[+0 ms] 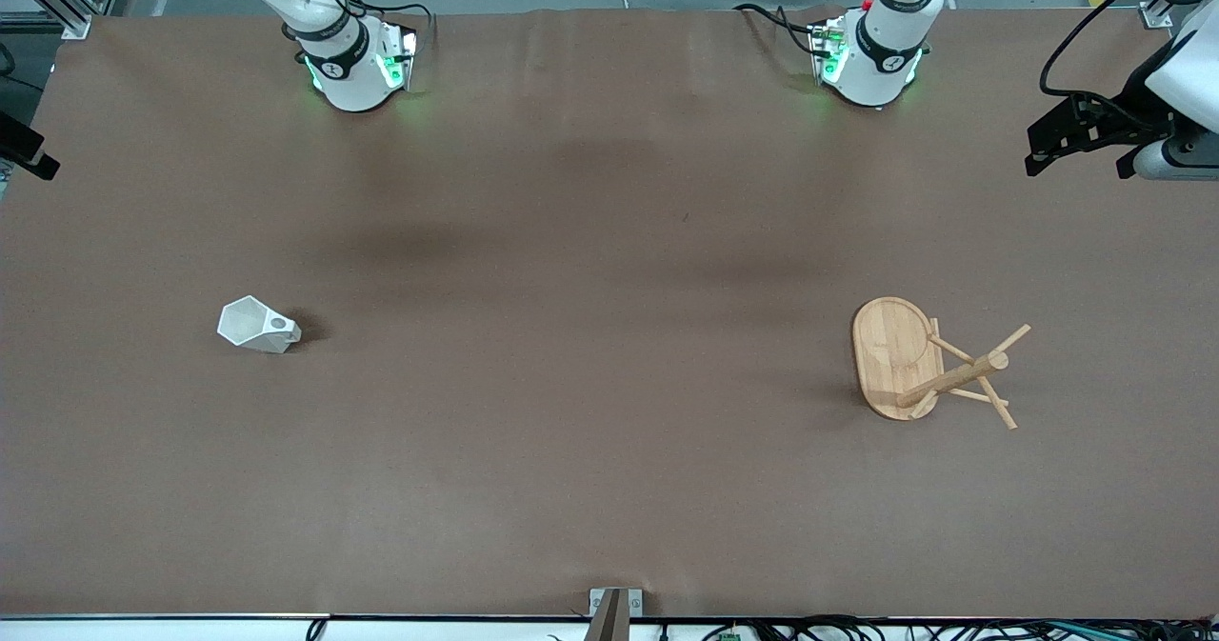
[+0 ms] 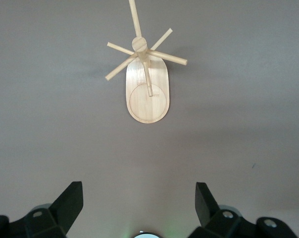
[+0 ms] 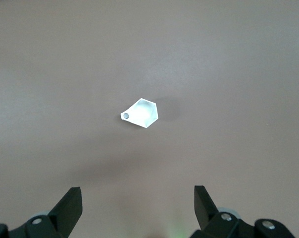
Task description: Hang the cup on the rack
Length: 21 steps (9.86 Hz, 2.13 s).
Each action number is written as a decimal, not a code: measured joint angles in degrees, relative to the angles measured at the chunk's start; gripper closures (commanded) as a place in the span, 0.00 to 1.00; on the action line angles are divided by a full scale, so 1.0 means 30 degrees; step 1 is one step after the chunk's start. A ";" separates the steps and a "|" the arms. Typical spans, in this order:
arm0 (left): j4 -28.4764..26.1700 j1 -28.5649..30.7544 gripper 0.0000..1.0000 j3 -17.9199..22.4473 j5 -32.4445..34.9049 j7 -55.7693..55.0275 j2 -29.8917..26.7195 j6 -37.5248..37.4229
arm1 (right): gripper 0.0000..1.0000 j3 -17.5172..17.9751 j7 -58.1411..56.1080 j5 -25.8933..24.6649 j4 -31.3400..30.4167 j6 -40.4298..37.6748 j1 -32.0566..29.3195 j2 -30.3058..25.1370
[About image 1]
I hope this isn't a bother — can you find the black left arm base cable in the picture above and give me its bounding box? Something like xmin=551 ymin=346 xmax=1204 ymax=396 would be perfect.
xmin=733 ymin=3 xmax=822 ymax=56

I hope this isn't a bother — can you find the black right arm base cable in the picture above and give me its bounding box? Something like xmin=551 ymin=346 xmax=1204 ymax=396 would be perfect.
xmin=338 ymin=0 xmax=436 ymax=51

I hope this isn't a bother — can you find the grey metal bracket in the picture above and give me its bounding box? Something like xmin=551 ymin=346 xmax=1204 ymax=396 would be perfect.
xmin=589 ymin=588 xmax=645 ymax=619

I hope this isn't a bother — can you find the brown camera post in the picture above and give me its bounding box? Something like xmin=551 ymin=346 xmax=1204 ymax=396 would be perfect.
xmin=583 ymin=591 xmax=631 ymax=641

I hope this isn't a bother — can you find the brown table cover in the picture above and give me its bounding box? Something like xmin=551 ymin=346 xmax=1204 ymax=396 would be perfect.
xmin=0 ymin=8 xmax=1219 ymax=618

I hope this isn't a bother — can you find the black arm base cable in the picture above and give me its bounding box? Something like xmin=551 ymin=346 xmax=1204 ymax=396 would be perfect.
xmin=338 ymin=0 xmax=436 ymax=51
xmin=733 ymin=3 xmax=822 ymax=56

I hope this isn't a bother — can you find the wooden cup rack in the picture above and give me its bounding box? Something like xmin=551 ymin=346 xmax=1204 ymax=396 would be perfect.
xmin=850 ymin=296 xmax=1032 ymax=431

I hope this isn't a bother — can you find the white faceted cup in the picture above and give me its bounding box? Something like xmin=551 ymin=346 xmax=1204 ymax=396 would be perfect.
xmin=217 ymin=295 xmax=303 ymax=354

